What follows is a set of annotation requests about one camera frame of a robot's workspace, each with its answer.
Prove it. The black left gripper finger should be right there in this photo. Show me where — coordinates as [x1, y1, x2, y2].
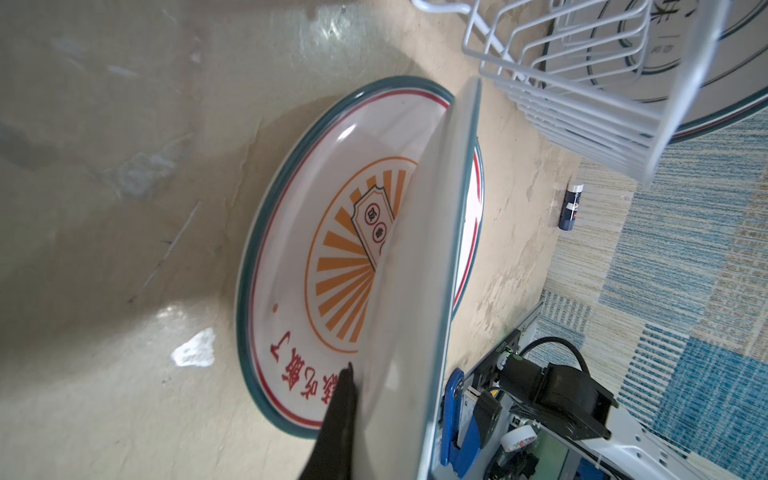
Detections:
[299, 363, 358, 480]

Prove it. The white round plate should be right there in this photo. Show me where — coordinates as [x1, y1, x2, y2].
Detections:
[537, 1, 767, 143]
[351, 77, 482, 479]
[235, 76, 454, 439]

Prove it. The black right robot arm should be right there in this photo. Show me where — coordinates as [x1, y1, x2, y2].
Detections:
[494, 336, 706, 479]

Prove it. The blue stapler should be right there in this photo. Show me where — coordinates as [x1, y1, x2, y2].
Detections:
[438, 369, 502, 479]

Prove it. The white tape roll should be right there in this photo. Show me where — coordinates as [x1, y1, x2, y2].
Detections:
[500, 425, 537, 453]

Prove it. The small blue bottle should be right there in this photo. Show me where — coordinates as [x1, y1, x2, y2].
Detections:
[558, 184, 584, 231]

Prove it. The aluminium mounting rail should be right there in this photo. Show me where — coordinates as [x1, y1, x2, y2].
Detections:
[432, 312, 767, 479]

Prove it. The white wire dish rack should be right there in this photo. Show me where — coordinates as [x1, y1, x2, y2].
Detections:
[417, 1, 730, 187]

